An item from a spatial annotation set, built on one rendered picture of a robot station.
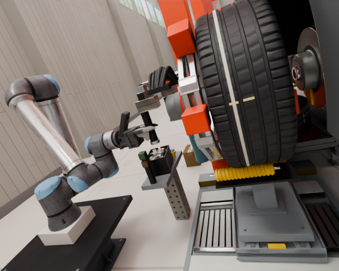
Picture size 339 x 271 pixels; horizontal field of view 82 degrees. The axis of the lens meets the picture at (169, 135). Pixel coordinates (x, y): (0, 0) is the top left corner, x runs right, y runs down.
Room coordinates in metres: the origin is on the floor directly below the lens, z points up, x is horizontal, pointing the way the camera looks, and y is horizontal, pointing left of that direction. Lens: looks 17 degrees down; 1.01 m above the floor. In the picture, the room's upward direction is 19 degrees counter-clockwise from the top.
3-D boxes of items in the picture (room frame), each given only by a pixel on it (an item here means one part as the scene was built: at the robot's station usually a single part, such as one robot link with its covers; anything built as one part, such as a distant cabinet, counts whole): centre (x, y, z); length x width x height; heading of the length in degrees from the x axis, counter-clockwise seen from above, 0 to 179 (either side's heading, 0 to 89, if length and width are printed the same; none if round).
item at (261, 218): (0.85, -0.37, 0.32); 0.40 x 0.30 x 0.28; 159
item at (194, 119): (0.62, -0.10, 0.85); 0.09 x 0.08 x 0.07; 159
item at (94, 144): (0.94, 0.34, 0.81); 0.12 x 0.09 x 0.10; 69
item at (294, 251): (0.87, -0.38, 0.13); 0.50 x 0.36 x 0.10; 159
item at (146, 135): (0.82, 0.09, 0.81); 0.09 x 0.03 x 0.06; 61
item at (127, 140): (0.88, 0.18, 0.80); 0.12 x 0.08 x 0.09; 69
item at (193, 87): (0.91, -0.21, 0.85); 0.54 x 0.07 x 0.54; 159
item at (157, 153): (1.20, 0.11, 0.51); 0.20 x 0.14 x 0.13; 167
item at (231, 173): (0.76, -0.26, 0.51); 0.29 x 0.06 x 0.06; 69
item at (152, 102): (0.83, 0.04, 0.93); 0.09 x 0.05 x 0.05; 69
